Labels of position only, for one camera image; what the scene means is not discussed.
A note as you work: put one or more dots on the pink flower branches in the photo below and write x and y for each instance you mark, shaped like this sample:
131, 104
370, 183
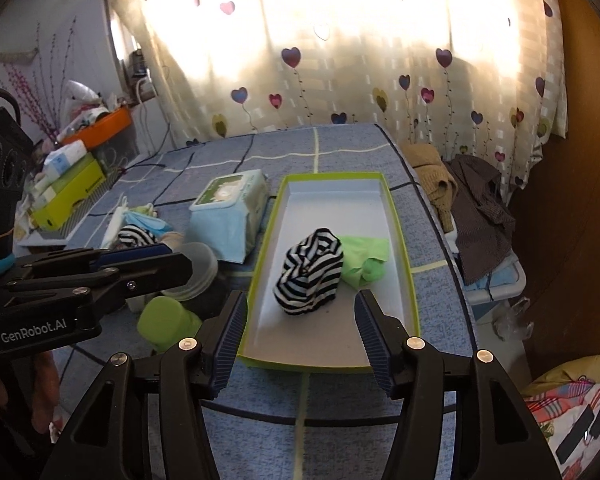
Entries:
35, 95

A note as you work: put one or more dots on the person's left hand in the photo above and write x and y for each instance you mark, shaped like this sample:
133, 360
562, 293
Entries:
45, 377

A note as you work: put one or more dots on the dark checked shirt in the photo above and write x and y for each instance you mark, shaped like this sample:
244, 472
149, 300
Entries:
482, 210

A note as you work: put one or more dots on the small striped sock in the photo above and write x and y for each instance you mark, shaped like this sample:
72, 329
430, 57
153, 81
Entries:
132, 237

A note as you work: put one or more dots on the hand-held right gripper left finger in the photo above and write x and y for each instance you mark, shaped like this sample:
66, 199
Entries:
229, 347

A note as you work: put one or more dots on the blue checked bed sheet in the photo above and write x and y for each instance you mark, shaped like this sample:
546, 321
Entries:
290, 152

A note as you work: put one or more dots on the light green cloth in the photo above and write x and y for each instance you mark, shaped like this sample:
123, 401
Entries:
367, 262

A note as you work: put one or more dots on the green lid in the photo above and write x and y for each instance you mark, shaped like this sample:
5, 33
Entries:
162, 322

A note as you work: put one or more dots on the blue face mask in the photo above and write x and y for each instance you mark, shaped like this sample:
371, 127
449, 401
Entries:
142, 220

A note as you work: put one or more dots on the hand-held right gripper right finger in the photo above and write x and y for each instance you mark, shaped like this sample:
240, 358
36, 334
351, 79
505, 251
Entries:
372, 342

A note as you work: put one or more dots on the wet wipes pack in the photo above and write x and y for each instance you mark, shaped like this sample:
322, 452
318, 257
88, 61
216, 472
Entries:
227, 205

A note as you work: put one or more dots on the white plastic bag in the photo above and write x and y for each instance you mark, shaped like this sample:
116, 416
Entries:
82, 102

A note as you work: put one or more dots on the clear plastic bag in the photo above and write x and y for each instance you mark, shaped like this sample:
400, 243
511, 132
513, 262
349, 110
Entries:
512, 320

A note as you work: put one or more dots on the clear storage bin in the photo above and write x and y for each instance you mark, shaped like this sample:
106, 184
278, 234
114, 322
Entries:
117, 147

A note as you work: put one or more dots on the green cardboard box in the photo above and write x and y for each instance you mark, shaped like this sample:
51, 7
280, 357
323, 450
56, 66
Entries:
330, 200

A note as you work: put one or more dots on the yellow-green carton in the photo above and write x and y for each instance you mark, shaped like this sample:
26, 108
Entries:
75, 185

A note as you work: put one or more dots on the wooden wardrobe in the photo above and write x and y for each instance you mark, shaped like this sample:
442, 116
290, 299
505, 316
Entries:
575, 185

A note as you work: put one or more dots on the heart print curtain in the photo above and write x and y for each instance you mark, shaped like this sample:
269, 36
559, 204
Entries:
330, 45

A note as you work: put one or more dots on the large striped sock roll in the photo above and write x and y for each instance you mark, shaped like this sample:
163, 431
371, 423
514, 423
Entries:
307, 272

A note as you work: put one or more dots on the brown knit sweater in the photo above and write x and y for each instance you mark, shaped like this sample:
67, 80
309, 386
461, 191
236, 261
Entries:
432, 175

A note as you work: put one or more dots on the white blue packet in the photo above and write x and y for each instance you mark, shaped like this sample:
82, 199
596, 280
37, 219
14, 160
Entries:
65, 157

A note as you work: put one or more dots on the clear plastic container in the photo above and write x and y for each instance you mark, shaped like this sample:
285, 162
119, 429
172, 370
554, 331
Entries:
202, 265

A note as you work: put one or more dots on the orange plastic tray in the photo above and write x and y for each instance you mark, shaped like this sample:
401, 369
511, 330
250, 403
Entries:
105, 127

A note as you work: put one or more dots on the plaid bag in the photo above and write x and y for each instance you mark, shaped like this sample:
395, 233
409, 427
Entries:
570, 410

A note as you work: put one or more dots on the blue white plastic basket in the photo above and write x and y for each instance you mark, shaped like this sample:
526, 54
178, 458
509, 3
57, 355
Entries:
500, 280

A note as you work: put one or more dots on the white rolled cloth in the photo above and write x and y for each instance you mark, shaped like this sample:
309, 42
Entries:
114, 222

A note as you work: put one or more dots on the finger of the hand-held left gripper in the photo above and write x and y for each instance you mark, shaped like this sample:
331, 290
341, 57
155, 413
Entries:
135, 254
155, 274

